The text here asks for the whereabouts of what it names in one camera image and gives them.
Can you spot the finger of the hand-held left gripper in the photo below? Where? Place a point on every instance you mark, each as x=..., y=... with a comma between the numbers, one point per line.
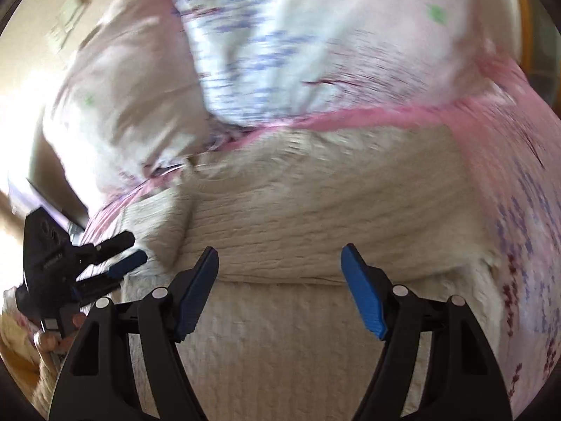
x=115, y=242
x=129, y=262

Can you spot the white quilted bed mat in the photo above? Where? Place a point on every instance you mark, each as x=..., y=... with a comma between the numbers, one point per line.
x=285, y=351

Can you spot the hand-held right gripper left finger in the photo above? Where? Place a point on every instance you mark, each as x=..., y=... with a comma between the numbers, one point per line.
x=199, y=291

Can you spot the dark bedside furniture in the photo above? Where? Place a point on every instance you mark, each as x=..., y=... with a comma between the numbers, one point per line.
x=48, y=193

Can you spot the wall switch plate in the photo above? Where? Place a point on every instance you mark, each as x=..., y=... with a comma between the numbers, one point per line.
x=70, y=15

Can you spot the pale pink pillow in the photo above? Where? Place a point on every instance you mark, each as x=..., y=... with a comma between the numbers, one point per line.
x=131, y=96

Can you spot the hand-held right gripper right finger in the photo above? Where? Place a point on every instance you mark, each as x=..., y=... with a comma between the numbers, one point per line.
x=363, y=294

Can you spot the cream knitted garment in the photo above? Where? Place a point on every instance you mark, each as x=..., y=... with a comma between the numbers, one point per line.
x=315, y=219

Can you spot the person's left hand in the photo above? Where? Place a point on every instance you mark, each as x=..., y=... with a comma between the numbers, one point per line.
x=46, y=340

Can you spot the pink floral bed sheet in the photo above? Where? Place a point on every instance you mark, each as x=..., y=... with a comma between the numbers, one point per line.
x=521, y=210

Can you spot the white purple floral pillow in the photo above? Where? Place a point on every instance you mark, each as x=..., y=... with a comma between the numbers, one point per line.
x=333, y=39

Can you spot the wooden headboard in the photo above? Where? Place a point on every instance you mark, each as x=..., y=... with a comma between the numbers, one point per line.
x=528, y=22

